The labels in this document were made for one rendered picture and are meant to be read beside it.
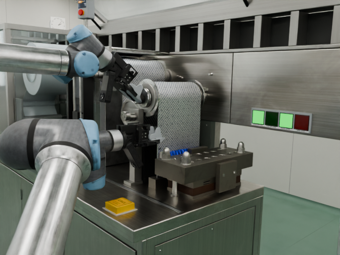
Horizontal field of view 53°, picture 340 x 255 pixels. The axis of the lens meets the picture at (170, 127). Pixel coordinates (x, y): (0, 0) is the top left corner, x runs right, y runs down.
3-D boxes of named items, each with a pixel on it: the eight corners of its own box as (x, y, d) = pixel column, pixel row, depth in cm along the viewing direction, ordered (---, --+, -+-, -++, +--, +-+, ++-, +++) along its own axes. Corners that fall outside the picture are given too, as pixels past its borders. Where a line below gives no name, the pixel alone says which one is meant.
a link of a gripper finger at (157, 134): (169, 126, 132) (151, 128, 126) (169, 141, 133) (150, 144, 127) (164, 125, 135) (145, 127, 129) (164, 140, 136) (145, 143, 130)
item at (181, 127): (157, 157, 135) (157, 110, 132) (198, 150, 150) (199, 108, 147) (157, 157, 134) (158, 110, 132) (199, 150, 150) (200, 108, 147)
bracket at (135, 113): (122, 183, 140) (123, 108, 135) (135, 180, 144) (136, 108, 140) (129, 186, 136) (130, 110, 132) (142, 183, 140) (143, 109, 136)
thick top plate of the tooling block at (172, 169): (154, 174, 129) (155, 158, 128) (222, 159, 156) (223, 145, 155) (184, 184, 118) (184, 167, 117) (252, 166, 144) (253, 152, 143)
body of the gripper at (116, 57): (139, 74, 128) (119, 51, 121) (127, 92, 125) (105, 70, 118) (128, 74, 134) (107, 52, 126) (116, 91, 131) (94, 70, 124)
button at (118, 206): (104, 208, 113) (104, 201, 113) (122, 203, 118) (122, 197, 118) (116, 215, 108) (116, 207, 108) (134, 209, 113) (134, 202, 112)
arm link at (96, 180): (75, 183, 121) (74, 153, 119) (107, 184, 121) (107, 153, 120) (70, 191, 113) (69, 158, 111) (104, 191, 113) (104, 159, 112)
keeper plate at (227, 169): (215, 191, 129) (216, 163, 128) (231, 186, 136) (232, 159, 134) (220, 193, 128) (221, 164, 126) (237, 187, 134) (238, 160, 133)
